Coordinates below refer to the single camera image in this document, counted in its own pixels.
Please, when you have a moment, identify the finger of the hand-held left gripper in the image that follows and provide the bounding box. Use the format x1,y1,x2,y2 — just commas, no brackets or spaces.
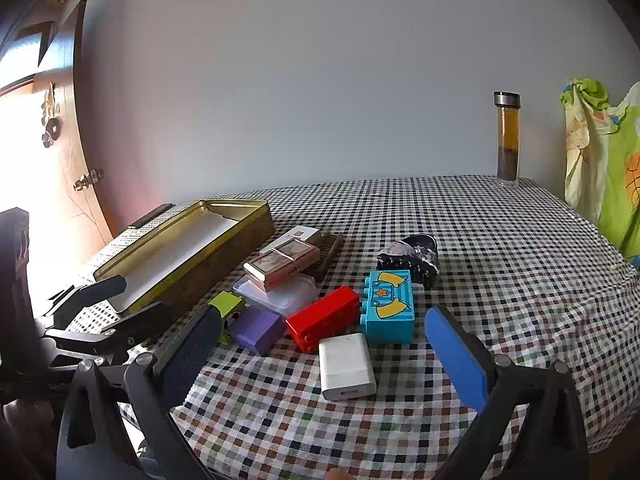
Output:
45,302,172,363
42,275,128,330

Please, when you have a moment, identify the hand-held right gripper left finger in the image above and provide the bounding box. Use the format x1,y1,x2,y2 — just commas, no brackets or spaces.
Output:
55,302,226,480

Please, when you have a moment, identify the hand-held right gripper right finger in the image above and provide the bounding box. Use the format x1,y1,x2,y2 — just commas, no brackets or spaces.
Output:
425,305,588,480

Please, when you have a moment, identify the green block with football print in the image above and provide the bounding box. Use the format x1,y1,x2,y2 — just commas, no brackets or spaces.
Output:
207,291,247,346

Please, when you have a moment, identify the purple block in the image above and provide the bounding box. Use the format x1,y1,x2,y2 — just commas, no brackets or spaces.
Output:
228,306,286,357

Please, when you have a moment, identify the blue printed toy block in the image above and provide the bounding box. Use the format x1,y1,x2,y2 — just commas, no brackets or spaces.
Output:
360,270,416,345

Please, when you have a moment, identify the gold tin box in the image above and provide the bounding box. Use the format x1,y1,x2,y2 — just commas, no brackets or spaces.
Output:
92,199,276,321

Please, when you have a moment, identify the white charger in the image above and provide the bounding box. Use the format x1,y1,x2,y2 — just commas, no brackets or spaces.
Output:
318,332,377,402

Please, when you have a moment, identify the black hair claw clip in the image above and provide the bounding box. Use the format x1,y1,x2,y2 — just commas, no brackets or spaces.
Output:
376,234,441,289

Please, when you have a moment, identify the red toy block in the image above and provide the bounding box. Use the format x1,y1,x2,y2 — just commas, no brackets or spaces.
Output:
285,286,362,354

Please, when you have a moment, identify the white box with red label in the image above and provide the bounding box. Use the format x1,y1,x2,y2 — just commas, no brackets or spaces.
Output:
259,227,323,256

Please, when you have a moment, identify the brown wooden comb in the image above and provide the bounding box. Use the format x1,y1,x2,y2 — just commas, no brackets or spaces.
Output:
305,232,345,286

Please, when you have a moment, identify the checked tablecloth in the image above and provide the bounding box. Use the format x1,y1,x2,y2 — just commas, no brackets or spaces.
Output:
65,175,640,480

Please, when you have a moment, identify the black phone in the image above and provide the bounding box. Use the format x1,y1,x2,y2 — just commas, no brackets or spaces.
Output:
127,203,173,229

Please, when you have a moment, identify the brass door knob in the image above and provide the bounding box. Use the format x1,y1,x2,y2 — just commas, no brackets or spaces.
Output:
73,169,105,192

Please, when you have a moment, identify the wooden door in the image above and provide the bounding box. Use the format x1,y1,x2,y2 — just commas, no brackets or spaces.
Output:
0,0,113,281

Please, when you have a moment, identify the glass tea bottle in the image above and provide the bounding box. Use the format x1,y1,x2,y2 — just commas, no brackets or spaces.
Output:
493,91,522,188

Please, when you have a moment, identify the green printed cloth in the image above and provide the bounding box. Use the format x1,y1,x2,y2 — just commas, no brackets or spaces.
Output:
560,78,640,268

